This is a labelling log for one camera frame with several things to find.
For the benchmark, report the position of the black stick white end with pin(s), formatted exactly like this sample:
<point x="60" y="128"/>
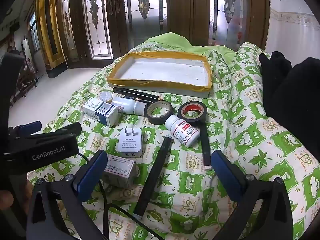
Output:
<point x="205" y="147"/>

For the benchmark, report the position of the small yellowish tape roll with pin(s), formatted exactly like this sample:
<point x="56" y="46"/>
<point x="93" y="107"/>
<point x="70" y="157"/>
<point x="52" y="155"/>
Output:
<point x="105" y="96"/>

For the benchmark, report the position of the white foam tray yellow tape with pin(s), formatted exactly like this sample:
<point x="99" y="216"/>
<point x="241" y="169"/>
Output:
<point x="162" y="70"/>

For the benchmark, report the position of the white plastic bottle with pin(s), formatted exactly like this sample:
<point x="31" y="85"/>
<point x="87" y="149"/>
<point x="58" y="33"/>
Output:
<point x="125" y="104"/>

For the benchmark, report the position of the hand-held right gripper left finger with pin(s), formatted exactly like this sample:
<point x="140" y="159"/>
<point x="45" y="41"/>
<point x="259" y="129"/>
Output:
<point x="92" y="172"/>

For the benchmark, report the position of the gold framed wooden door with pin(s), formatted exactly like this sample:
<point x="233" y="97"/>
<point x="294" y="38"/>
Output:
<point x="48" y="42"/>

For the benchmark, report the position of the white pill bottle red label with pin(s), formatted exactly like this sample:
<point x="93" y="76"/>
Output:
<point x="182" y="131"/>

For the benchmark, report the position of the black tape roll red core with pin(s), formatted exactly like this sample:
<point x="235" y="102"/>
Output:
<point x="181" y="113"/>

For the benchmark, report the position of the white charger plug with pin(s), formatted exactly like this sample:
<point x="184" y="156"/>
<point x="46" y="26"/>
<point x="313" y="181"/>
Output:
<point x="128" y="145"/>

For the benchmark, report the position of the black cloth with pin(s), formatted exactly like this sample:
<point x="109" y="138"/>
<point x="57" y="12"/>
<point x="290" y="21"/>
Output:
<point x="295" y="92"/>

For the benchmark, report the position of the blue white medicine box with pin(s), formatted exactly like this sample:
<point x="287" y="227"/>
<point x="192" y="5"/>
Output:
<point x="100" y="111"/>

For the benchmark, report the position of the window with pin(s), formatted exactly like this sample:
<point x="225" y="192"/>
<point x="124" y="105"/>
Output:
<point x="33" y="32"/>

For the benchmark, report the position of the person's left hand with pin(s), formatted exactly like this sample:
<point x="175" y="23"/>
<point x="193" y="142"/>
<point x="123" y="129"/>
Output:
<point x="5" y="200"/>

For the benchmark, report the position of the thin black pen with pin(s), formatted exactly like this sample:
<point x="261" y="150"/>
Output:
<point x="130" y="91"/>

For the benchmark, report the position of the green patterned blanket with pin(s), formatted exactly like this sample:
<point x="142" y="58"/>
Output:
<point x="250" y="135"/>

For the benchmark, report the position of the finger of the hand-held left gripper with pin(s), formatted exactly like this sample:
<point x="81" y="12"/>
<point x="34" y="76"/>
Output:
<point x="57" y="130"/>
<point x="30" y="128"/>

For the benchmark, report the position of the pink white small box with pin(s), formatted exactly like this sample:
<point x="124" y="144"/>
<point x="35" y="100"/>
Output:
<point x="120" y="170"/>

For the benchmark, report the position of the wooden chair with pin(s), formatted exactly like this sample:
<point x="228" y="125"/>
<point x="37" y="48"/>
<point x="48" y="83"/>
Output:
<point x="25" y="77"/>

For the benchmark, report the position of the black tube gold band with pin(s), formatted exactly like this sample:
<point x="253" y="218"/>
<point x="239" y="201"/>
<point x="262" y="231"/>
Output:
<point x="145" y="100"/>

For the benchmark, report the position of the wooden stained glass door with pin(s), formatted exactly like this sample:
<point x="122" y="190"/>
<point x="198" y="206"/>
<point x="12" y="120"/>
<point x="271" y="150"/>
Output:
<point x="145" y="25"/>
<point x="97" y="30"/>
<point x="225" y="17"/>

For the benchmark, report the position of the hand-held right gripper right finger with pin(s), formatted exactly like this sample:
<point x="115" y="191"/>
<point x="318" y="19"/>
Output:
<point x="225" y="177"/>

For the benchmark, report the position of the long black marker pen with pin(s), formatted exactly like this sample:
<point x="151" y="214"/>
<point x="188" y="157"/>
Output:
<point x="155" y="175"/>

